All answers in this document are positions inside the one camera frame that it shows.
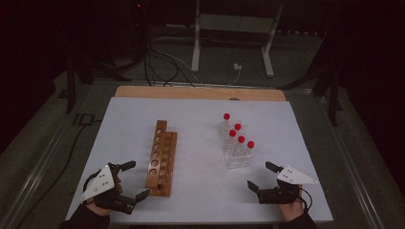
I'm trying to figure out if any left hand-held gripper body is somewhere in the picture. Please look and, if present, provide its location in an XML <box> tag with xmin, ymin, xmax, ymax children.
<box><xmin>79</xmin><ymin>161</ymin><xmax>139</xmax><ymax>216</ymax></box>

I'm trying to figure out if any black floor cable bundle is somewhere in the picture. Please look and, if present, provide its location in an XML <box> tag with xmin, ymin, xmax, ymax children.
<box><xmin>142</xmin><ymin>41</ymin><xmax>196</xmax><ymax>88</ymax></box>

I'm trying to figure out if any clear acrylic test tube rack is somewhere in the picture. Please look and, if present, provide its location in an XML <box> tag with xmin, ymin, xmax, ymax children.
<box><xmin>219</xmin><ymin>122</ymin><xmax>256</xmax><ymax>170</ymax></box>

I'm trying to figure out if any black cable with connector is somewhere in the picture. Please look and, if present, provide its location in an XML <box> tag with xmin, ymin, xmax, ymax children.
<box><xmin>15</xmin><ymin>113</ymin><xmax>103</xmax><ymax>229</ymax></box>

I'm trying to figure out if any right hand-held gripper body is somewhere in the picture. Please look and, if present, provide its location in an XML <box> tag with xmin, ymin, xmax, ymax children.
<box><xmin>257</xmin><ymin>164</ymin><xmax>319</xmax><ymax>205</ymax></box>

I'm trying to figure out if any black metal stand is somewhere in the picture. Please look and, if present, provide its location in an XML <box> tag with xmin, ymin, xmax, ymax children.
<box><xmin>276</xmin><ymin>60</ymin><xmax>346</xmax><ymax>127</ymax></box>
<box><xmin>65</xmin><ymin>53</ymin><xmax>132</xmax><ymax>115</ymax></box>

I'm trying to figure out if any white table sheet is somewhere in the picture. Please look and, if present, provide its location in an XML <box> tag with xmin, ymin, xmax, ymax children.
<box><xmin>65</xmin><ymin>95</ymin><xmax>334</xmax><ymax>223</ymax></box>

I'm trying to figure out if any person's right hand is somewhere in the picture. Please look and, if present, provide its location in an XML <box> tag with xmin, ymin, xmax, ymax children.
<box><xmin>276</xmin><ymin>198</ymin><xmax>306</xmax><ymax>223</ymax></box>

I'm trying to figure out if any person's left hand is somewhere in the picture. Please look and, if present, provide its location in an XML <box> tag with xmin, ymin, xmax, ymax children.
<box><xmin>84</xmin><ymin>198</ymin><xmax>113</xmax><ymax>218</ymax></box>

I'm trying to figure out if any wooden test tube rack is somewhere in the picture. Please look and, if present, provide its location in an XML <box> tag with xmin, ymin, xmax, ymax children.
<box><xmin>144</xmin><ymin>119</ymin><xmax>179</xmax><ymax>198</ymax></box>

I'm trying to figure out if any aluminium floor rail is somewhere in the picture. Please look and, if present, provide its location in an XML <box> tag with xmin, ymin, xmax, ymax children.
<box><xmin>313</xmin><ymin>92</ymin><xmax>388</xmax><ymax>229</ymax></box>
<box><xmin>0</xmin><ymin>92</ymin><xmax>95</xmax><ymax>229</ymax></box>

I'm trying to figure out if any white plug with cable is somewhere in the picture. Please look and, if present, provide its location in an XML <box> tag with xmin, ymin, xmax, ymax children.
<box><xmin>227</xmin><ymin>62</ymin><xmax>243</xmax><ymax>86</ymax></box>

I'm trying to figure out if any white metal stand frame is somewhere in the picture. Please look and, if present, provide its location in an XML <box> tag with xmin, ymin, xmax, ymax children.
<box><xmin>190</xmin><ymin>0</ymin><xmax>285</xmax><ymax>78</ymax></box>

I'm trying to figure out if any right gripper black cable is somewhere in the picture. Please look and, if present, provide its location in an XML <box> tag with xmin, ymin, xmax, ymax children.
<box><xmin>297</xmin><ymin>187</ymin><xmax>314</xmax><ymax>213</ymax></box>

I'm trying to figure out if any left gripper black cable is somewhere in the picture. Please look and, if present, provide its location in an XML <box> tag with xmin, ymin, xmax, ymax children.
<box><xmin>81</xmin><ymin>170</ymin><xmax>101</xmax><ymax>194</ymax></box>

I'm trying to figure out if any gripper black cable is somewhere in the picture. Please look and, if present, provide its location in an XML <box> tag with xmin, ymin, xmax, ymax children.
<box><xmin>81</xmin><ymin>170</ymin><xmax>101</xmax><ymax>194</ymax></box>
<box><xmin>297</xmin><ymin>187</ymin><xmax>314</xmax><ymax>213</ymax></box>

